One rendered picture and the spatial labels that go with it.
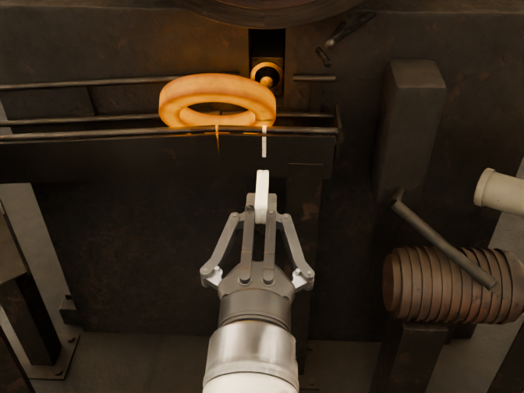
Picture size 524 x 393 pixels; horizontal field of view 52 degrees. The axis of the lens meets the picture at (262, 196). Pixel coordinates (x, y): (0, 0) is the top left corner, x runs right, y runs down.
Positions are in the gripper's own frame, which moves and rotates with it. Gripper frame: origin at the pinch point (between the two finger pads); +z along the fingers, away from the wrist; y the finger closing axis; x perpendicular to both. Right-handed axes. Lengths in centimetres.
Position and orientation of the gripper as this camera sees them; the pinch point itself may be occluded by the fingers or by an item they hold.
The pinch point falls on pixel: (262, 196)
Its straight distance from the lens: 68.2
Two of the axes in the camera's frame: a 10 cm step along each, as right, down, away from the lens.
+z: 0.4, -7.1, 7.0
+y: 10.0, 0.3, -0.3
